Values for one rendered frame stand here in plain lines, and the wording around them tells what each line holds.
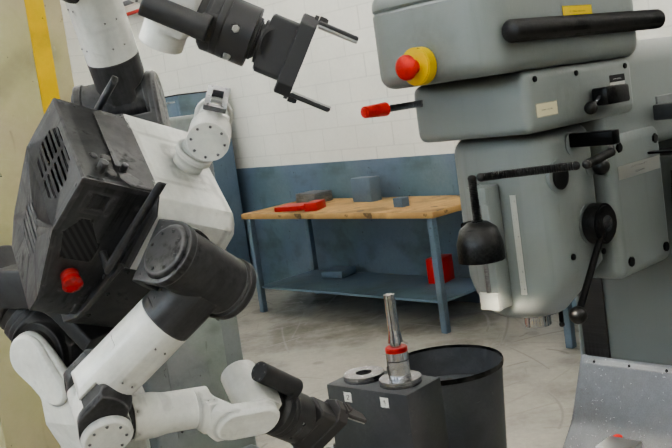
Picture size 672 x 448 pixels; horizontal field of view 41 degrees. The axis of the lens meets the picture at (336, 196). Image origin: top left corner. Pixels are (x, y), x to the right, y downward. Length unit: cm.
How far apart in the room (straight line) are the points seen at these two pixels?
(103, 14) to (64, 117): 21
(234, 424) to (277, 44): 61
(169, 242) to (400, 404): 76
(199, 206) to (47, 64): 164
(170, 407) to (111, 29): 62
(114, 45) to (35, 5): 143
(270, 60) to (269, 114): 744
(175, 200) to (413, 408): 75
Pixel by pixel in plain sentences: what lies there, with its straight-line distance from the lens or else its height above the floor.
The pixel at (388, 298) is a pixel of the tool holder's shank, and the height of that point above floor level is 131.
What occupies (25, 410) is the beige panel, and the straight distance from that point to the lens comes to 298.
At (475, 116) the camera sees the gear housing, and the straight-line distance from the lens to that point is 151.
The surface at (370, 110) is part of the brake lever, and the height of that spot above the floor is 170.
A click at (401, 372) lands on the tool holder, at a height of 115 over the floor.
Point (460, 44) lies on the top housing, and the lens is 140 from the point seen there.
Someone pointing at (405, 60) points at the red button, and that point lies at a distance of 141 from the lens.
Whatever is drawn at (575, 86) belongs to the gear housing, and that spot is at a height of 169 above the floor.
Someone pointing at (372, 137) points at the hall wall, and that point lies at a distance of 775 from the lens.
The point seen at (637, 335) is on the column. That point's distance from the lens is 203.
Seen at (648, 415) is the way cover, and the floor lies 100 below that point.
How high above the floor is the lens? 172
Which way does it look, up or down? 6 degrees down
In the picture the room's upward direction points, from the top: 8 degrees counter-clockwise
